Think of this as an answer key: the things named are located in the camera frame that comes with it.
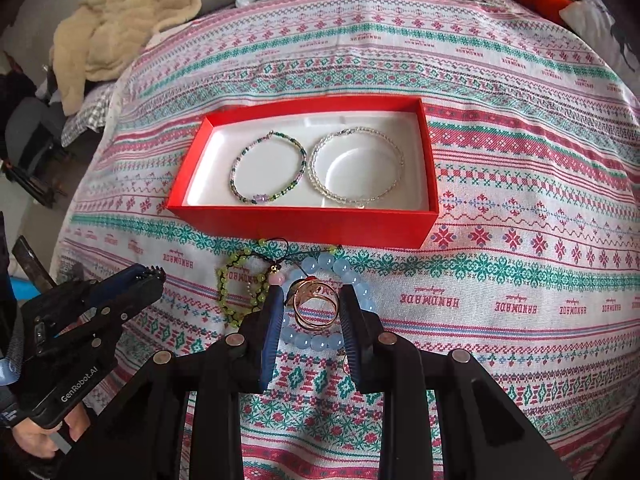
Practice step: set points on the white printed pillow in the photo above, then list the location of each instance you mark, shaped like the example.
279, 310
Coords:
600, 30

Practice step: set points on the black chair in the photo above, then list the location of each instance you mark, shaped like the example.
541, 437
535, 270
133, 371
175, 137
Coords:
30, 125

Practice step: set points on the checkered cloth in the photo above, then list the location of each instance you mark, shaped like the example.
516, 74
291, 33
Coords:
90, 110

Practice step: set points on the beige quilted blanket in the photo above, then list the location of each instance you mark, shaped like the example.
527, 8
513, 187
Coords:
125, 20

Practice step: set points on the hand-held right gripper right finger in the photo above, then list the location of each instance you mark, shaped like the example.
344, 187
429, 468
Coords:
350, 337

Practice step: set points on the person's left hand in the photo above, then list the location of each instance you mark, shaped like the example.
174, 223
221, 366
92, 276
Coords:
35, 440

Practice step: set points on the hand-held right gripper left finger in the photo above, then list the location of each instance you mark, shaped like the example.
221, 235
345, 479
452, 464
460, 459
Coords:
270, 332

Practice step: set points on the patterned woven tablecloth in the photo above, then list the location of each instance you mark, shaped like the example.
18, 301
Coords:
500, 210

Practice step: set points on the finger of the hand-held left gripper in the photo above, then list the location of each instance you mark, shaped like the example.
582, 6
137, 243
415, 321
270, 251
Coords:
135, 295
137, 272

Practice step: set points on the red cardboard box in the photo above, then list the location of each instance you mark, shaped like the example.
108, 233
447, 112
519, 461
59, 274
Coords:
300, 225

